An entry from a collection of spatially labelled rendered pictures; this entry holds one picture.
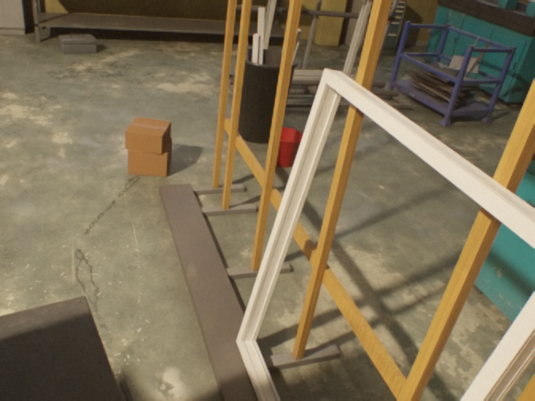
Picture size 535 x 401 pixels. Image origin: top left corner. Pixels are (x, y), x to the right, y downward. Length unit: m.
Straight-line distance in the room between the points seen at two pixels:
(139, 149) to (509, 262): 2.69
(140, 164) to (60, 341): 2.61
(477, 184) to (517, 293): 2.01
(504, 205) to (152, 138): 3.04
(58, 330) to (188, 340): 1.19
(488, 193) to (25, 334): 1.28
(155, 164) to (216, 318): 1.67
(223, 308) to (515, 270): 1.69
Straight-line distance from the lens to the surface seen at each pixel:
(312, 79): 6.43
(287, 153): 4.27
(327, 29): 9.05
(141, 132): 3.88
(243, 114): 4.68
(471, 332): 3.18
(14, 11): 7.99
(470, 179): 1.27
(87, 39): 7.16
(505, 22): 7.93
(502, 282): 3.27
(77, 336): 1.54
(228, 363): 2.49
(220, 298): 2.79
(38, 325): 1.59
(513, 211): 1.18
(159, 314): 2.77
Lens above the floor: 1.95
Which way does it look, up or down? 31 degrees down
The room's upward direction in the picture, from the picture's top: 8 degrees clockwise
